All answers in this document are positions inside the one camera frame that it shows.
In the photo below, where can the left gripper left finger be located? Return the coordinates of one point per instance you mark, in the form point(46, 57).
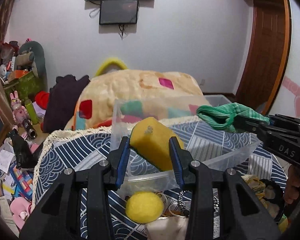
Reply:
point(118, 160)

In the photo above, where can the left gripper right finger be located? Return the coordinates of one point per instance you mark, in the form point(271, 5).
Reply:
point(180, 161)

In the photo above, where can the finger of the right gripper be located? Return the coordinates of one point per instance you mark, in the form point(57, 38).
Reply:
point(246, 124)
point(287, 118)

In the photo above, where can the green knitted cloth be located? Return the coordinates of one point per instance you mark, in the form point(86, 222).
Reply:
point(221, 118)

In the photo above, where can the yellow sponge block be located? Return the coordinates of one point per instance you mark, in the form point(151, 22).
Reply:
point(150, 139)

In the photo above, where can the black bag with chain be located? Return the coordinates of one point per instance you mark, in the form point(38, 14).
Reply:
point(273, 196)

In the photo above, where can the floral yellow white cloth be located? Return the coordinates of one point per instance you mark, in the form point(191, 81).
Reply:
point(254, 182)

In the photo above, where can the yellow fuzzy ball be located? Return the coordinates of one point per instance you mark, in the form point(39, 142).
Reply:
point(144, 207)

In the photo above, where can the white cloth pouch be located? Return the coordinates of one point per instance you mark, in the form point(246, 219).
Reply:
point(166, 228)

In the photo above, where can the person's right hand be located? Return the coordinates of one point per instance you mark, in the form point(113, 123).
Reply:
point(292, 185)

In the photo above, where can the white wardrobe with hearts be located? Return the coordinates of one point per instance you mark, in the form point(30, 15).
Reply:
point(287, 101)

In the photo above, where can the blue white patterned bedspread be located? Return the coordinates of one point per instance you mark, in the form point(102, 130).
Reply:
point(81, 150)

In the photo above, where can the brown wooden door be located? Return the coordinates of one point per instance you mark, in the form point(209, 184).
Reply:
point(267, 55)

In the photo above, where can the beige patterned fleece blanket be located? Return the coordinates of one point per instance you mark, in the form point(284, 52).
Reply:
point(96, 102)

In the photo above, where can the dark purple clothing pile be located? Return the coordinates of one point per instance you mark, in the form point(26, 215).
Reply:
point(62, 101)

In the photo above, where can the green bottle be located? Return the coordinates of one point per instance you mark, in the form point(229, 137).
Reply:
point(31, 111)

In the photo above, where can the colourful book on floor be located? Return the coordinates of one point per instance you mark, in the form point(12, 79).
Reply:
point(23, 181)

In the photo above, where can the red plush item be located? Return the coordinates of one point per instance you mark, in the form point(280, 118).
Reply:
point(42, 99)

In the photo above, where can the pink rabbit figurine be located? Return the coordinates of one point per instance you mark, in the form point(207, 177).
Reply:
point(19, 112)

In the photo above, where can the pink plush toy on floor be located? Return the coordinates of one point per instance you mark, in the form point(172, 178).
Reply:
point(21, 210)

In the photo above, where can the green cardboard box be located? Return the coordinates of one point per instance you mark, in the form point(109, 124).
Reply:
point(27, 86)

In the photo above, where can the grey green plush toy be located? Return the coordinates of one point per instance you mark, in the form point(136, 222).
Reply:
point(31, 57)

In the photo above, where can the small black wall monitor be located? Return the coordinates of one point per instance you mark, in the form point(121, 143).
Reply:
point(118, 12)

